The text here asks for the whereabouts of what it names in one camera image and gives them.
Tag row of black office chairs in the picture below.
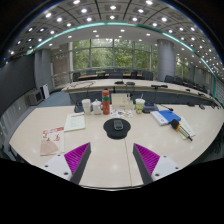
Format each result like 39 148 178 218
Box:
71 68 218 108

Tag white lidded ceramic mug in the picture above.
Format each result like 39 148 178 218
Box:
91 99 103 116

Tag green printed paper cup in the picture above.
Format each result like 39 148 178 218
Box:
134 93 147 115

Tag pale green booklet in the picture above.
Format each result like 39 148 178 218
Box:
178 116 197 138

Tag white paper cup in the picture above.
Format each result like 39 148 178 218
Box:
81 98 92 116

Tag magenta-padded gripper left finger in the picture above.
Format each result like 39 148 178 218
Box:
42 142 92 185

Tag white cardboard box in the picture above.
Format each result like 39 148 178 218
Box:
110 92 134 111

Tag white document with red header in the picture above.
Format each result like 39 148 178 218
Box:
63 111 87 133

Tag red and white leaflet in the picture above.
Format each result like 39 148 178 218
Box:
39 126 66 157

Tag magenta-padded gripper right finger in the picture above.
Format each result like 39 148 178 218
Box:
132 143 183 186

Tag handheld microphone with orange collar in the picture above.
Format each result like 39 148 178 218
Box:
170 118 194 142

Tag black gooseneck microphone unit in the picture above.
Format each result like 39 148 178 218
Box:
68 84 93 114
142 102 174 114

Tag blue and white book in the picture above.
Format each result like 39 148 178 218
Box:
149 109 182 127

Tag black computer mouse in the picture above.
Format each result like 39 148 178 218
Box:
113 119 124 131

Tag ceiling spot lights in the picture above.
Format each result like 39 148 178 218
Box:
6 0 224 81

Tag red thermos bottle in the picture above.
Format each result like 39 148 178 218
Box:
101 89 111 116

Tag colourful sticker sheet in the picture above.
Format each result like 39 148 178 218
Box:
109 109 134 119

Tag black mouse pad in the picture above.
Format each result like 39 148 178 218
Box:
102 117 132 140

